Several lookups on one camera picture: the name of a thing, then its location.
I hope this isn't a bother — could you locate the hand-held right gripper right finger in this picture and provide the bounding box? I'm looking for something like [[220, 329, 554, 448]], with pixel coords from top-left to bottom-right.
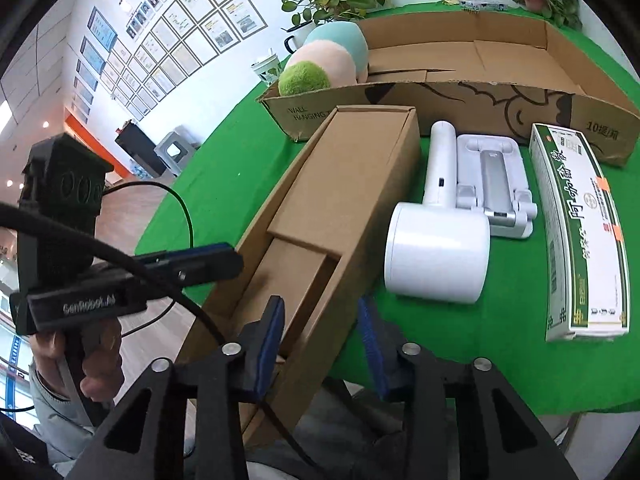
[[357, 297, 581, 480]]

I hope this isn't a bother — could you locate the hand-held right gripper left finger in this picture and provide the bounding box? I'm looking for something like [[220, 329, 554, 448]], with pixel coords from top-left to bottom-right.
[[65, 295, 287, 480]]

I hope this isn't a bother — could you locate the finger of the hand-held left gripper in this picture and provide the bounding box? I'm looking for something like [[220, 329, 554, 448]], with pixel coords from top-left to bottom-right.
[[150, 242, 236, 262], [125, 250, 246, 290]]

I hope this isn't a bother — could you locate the white lint remover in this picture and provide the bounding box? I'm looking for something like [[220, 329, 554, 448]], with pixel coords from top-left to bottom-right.
[[384, 120, 492, 306]]

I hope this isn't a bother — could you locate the long narrow cardboard box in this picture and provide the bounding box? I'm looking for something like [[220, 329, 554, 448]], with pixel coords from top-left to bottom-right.
[[175, 104, 421, 448]]

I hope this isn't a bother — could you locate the white folding phone stand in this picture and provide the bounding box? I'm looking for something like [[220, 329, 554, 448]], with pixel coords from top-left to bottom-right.
[[455, 133, 539, 239]]

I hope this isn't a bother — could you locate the large cardboard box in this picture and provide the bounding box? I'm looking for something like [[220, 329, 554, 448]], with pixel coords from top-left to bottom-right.
[[255, 10, 640, 168]]

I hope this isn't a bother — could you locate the person's left forearm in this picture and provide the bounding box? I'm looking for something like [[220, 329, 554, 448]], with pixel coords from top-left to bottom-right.
[[27, 365, 126, 463]]

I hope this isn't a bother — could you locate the person's left hand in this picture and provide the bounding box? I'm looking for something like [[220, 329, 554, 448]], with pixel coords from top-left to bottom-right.
[[30, 319, 126, 401]]

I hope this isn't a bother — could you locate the person's grey clothing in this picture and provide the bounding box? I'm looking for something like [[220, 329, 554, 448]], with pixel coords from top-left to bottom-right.
[[250, 380, 416, 480]]

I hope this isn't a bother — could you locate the green tablecloth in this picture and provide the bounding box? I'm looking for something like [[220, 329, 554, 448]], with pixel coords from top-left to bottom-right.
[[134, 0, 640, 416]]

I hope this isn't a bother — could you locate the grey plastic stool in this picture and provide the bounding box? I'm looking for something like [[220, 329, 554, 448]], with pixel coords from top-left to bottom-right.
[[154, 129, 201, 177]]

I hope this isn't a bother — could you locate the black cabinet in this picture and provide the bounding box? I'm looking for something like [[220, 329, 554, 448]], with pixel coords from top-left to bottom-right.
[[115, 120, 167, 179]]

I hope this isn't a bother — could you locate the white tumbler with dark lid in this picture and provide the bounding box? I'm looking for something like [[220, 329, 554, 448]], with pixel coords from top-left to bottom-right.
[[250, 50, 282, 87]]

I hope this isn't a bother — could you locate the pastel striped plush toy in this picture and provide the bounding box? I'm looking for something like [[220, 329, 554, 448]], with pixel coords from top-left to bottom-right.
[[277, 21, 370, 97]]

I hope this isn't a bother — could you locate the white enamel mug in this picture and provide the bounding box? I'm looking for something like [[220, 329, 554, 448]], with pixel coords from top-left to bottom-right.
[[283, 22, 322, 54]]

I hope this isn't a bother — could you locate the green and white medicine box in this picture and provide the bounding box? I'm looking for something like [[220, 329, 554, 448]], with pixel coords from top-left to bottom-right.
[[529, 122, 632, 343]]

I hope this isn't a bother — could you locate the black cable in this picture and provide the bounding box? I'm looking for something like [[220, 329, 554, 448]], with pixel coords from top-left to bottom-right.
[[0, 202, 316, 468], [102, 182, 196, 338]]

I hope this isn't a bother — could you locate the wall of framed certificates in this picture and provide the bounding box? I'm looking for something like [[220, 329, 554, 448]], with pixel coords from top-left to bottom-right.
[[70, 0, 268, 122]]

